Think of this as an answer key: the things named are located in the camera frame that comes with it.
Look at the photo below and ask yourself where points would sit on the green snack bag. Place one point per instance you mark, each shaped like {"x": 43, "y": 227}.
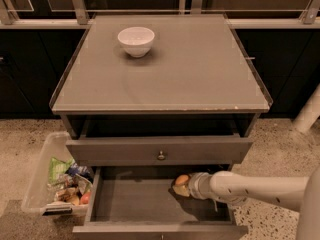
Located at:
{"x": 57, "y": 168}

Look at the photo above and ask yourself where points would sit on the red apple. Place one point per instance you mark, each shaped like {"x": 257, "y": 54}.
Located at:
{"x": 85, "y": 198}

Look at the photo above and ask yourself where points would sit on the metal window frame rail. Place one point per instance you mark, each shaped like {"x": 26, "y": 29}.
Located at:
{"x": 240, "y": 14}

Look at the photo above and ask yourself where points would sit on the orange fruit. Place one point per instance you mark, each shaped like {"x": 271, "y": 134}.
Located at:
{"x": 182, "y": 179}

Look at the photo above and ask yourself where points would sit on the grey open middle drawer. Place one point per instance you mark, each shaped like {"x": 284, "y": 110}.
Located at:
{"x": 138, "y": 203}

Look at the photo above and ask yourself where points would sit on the grey upper drawer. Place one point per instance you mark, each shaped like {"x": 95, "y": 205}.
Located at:
{"x": 143, "y": 151}

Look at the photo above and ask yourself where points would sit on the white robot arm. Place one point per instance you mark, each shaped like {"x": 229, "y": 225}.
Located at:
{"x": 300, "y": 194}

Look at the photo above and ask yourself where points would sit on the white ceramic bowl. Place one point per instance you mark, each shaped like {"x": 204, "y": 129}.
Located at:
{"x": 136, "y": 41}

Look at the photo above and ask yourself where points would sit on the clear plastic bin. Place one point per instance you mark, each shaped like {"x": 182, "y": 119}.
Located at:
{"x": 39, "y": 198}

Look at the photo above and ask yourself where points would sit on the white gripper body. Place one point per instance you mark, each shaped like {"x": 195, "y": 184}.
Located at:
{"x": 196, "y": 184}

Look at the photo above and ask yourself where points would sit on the blue snack packet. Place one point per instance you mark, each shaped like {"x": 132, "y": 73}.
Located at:
{"x": 74, "y": 170}

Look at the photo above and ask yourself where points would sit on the grey drawer cabinet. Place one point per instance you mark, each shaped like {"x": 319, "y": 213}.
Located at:
{"x": 195, "y": 81}

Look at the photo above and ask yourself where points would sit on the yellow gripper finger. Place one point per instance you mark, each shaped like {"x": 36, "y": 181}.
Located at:
{"x": 181, "y": 190}

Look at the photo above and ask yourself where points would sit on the round metal drawer knob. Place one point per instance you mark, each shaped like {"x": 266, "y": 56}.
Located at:
{"x": 161, "y": 155}

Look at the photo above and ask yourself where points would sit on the white cylindrical post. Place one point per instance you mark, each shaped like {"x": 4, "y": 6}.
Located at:
{"x": 309, "y": 113}

